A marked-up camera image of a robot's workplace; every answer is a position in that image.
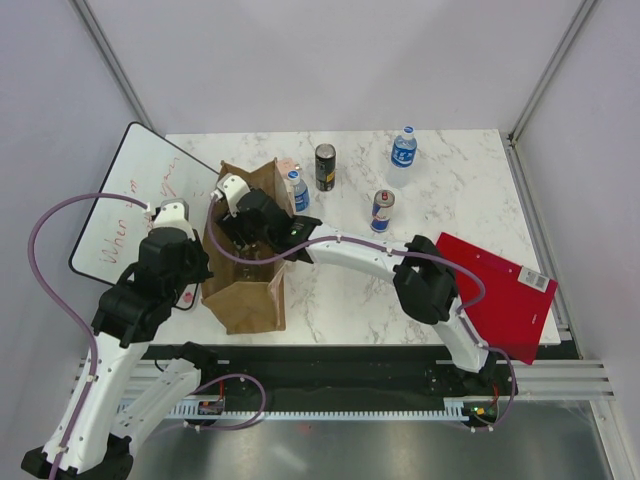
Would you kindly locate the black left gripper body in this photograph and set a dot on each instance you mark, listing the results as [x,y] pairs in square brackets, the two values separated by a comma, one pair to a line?
[196,270]

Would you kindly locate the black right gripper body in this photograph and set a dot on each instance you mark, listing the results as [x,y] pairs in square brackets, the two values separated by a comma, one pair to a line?
[229,224]

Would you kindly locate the clear glass bottle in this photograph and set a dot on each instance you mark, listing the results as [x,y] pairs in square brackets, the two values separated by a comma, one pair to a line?
[244,272]

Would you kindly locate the tan canvas tote bag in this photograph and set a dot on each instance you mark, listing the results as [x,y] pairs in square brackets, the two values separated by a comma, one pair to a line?
[241,307]

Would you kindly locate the large blue-label water bottle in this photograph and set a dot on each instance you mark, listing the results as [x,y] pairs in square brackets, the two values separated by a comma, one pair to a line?
[402,157]

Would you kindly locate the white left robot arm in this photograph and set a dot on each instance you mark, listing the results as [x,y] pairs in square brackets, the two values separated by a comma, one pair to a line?
[94,440]

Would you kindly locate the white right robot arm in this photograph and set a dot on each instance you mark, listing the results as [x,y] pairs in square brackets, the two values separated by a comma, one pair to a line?
[430,288]

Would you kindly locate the small blue-label water bottle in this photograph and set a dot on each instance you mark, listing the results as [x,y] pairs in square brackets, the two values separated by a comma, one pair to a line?
[299,190]

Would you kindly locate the pink power cube adapter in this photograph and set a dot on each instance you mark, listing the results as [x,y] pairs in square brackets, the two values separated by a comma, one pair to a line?
[286,165]

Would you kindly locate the black Schweppes can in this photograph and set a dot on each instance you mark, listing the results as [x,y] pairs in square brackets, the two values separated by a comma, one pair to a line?
[325,167]

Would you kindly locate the white whiteboard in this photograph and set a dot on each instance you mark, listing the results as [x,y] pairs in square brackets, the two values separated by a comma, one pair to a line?
[151,169]

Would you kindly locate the Red Bull can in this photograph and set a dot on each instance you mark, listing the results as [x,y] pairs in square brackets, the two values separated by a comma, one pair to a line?
[382,209]

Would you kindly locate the red plastic clipboard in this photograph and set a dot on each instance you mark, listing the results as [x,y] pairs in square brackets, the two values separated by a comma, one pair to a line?
[512,314]

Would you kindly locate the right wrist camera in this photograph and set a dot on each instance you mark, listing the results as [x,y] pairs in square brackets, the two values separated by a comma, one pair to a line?
[231,188]

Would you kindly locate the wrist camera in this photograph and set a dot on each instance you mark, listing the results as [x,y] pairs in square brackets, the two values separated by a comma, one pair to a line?
[231,188]
[173,213]

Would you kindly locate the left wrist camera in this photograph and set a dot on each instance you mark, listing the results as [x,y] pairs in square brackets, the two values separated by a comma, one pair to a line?
[173,213]

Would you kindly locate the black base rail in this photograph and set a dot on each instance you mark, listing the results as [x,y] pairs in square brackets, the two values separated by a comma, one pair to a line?
[347,377]

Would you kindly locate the white slotted cable duct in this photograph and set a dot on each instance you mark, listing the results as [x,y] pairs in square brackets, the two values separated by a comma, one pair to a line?
[451,410]

